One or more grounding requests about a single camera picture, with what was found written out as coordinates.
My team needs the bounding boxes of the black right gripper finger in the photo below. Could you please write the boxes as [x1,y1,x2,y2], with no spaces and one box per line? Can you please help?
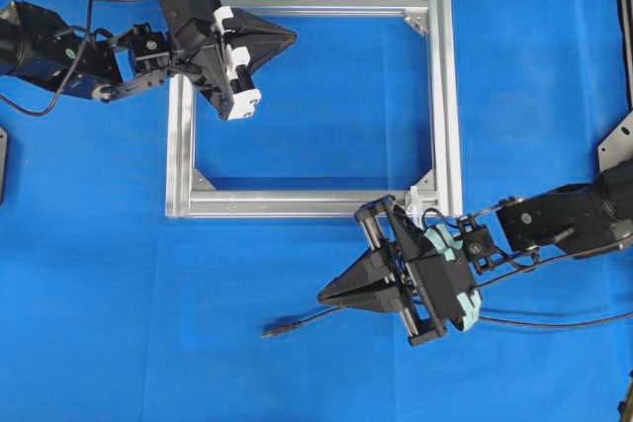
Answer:
[317,246,395,302]
[320,281,410,312]

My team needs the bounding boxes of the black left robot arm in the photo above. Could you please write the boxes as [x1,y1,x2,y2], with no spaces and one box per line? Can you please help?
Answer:
[1,0,297,121]

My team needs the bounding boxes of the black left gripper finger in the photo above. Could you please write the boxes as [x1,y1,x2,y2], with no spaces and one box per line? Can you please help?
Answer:
[245,40,296,89]
[231,8,298,49]

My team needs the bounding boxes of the black USB cable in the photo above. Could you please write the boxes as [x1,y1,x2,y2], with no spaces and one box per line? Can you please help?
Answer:
[260,207,633,340]

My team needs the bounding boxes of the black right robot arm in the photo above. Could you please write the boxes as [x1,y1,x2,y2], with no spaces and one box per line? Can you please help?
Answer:
[317,162,632,346]

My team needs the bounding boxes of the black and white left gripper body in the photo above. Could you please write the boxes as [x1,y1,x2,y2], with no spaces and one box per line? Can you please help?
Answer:
[158,0,260,121]

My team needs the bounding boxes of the black vertical post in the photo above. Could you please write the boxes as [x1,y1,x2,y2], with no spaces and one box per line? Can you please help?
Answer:
[616,0,632,109]

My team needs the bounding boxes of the white zip tie loop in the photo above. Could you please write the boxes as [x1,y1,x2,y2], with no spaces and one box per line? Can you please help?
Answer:
[405,186,425,228]

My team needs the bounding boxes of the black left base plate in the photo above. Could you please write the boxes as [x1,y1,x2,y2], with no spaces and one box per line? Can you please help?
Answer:
[0,127,9,204]

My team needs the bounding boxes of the black and teal right gripper body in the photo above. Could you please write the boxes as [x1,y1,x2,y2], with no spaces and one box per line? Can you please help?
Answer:
[355,196,483,346]

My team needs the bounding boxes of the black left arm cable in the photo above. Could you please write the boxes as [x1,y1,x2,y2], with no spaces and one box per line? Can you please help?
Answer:
[0,0,167,118]

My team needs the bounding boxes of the silver aluminium extrusion frame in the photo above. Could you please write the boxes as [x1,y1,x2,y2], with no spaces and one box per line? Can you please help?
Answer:
[165,0,463,218]

